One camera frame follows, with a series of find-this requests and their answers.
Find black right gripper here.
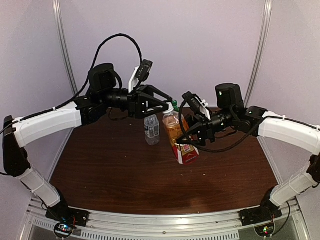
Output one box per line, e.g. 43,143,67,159
171,107,235,147

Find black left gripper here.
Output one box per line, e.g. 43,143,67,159
100,83,173,119

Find orange tea bottle red label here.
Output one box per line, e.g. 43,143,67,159
162,100,199,165

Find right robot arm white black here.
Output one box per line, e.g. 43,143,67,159
176,83,320,221

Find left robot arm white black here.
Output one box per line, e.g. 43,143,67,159
2,60,173,222

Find green plastic bottle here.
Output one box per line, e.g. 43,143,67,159
172,100,180,113

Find clear water bottle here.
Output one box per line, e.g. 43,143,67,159
144,114,160,146

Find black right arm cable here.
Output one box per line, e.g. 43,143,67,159
178,99,261,153

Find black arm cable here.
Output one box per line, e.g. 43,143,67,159
74,33,144,97
178,99,261,153

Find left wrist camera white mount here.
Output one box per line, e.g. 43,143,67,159
128,59,153,93

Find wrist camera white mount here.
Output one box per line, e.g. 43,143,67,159
128,59,153,93
182,91,212,120

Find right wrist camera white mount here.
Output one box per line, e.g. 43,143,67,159
182,91,212,120

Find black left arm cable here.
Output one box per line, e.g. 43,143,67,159
74,33,144,97

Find front aluminium rail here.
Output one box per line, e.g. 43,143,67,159
24,197,305,240

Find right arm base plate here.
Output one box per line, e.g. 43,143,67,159
239,203,283,227

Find left aluminium frame post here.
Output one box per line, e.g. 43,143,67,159
52,0,78,95

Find aluminium frame post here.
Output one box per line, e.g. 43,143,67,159
244,0,273,107
52,0,78,95

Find right aluminium frame post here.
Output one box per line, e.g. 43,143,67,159
244,0,273,107

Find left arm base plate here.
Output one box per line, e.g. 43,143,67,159
45,207,89,227

